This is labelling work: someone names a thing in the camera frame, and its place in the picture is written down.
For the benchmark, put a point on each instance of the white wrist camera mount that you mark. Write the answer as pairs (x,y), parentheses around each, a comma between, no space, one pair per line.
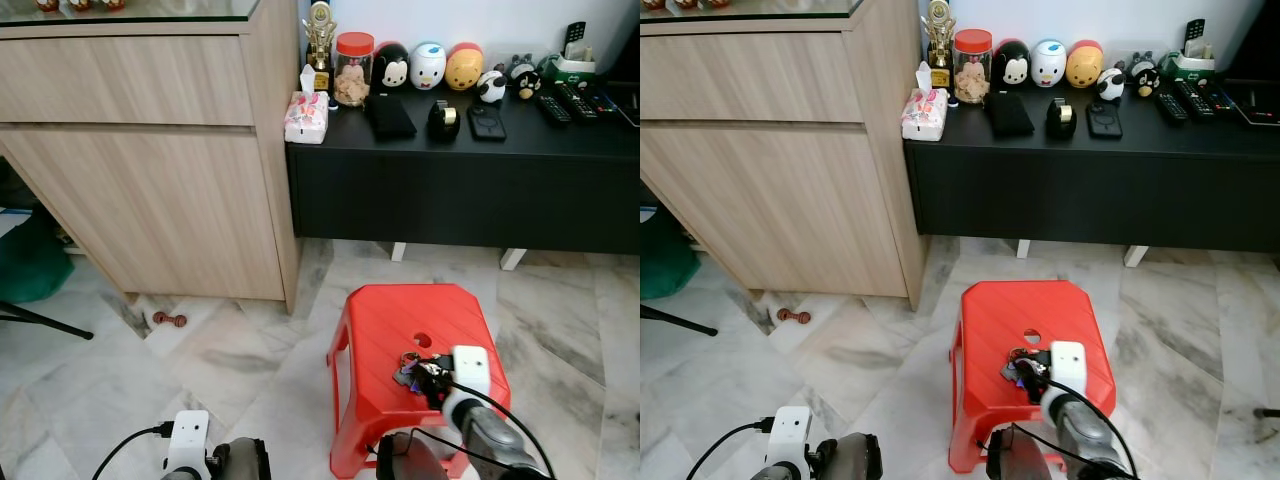
(471,368)
(790,435)
(187,440)
(1068,365)

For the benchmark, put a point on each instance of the black low console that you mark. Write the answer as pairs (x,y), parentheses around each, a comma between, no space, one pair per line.
(1080,190)
(450,190)

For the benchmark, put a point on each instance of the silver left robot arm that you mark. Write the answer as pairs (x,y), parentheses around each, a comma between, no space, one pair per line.
(180,474)
(775,473)

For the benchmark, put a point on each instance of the small white black figure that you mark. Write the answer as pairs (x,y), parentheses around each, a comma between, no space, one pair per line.
(491,87)
(1111,85)

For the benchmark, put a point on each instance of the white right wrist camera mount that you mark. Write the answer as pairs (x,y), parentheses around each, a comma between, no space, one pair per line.
(1068,365)
(471,368)

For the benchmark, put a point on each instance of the upright black remote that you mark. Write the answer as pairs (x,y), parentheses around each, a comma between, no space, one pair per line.
(1194,32)
(574,35)

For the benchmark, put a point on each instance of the black phone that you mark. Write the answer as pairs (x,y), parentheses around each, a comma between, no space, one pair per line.
(487,122)
(1105,120)

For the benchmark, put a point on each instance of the white duck plush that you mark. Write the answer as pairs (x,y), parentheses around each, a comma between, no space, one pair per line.
(428,68)
(1048,66)

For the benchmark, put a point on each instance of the yellow bear plush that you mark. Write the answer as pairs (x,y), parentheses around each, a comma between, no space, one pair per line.
(1084,68)
(464,70)

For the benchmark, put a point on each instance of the black pouch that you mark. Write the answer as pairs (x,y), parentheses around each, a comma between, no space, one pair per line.
(1010,115)
(392,118)

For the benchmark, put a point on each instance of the glass cabinet top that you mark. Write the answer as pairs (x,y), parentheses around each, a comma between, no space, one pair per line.
(150,12)
(760,10)

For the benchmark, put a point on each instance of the red plastic stool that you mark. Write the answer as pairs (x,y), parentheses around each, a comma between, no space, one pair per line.
(1010,320)
(400,320)

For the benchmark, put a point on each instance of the grey robot right leg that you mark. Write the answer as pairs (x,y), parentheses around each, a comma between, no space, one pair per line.
(1015,460)
(410,460)

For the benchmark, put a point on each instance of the bunch of keys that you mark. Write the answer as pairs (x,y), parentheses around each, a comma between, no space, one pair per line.
(1012,372)
(405,372)

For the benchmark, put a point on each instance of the brown dumbbell toy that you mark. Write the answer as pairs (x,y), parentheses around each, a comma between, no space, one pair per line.
(169,319)
(793,316)

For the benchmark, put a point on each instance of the gold trophy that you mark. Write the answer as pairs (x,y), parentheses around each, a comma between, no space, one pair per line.
(320,40)
(938,40)

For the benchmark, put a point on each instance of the black tape dispenser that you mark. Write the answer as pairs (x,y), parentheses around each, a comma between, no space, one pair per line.
(443,122)
(1062,120)

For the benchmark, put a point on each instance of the red lid snack jar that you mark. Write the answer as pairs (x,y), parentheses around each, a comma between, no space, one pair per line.
(972,78)
(352,80)

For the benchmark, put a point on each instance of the black set-top box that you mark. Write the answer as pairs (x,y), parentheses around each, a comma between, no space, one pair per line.
(625,105)
(1255,105)

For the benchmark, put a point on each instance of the green desk holder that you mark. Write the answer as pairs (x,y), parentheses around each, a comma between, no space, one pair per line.
(572,72)
(1190,72)

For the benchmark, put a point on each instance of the pink tissue pack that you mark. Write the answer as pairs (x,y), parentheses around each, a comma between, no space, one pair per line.
(305,118)
(923,115)

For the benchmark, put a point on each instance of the light wood cabinet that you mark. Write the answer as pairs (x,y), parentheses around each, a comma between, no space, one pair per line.
(150,200)
(780,200)

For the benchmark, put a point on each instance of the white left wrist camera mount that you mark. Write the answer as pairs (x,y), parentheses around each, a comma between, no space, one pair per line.
(187,440)
(790,435)

